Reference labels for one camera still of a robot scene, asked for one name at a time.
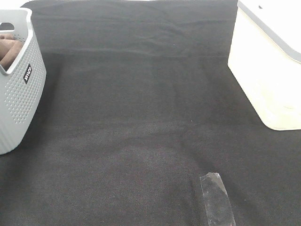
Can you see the white plastic storage box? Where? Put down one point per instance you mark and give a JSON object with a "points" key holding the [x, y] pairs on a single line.
{"points": [[265, 59]]}

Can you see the grey perforated laundry basket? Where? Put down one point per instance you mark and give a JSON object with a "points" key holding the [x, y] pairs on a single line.
{"points": [[21, 85]]}

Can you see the brown towel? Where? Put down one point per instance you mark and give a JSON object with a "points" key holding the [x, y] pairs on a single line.
{"points": [[9, 50]]}

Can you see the clear tape strip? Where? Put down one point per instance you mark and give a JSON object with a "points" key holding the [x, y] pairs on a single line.
{"points": [[216, 201]]}

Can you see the black table cloth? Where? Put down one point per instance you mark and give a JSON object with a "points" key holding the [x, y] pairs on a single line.
{"points": [[138, 104]]}

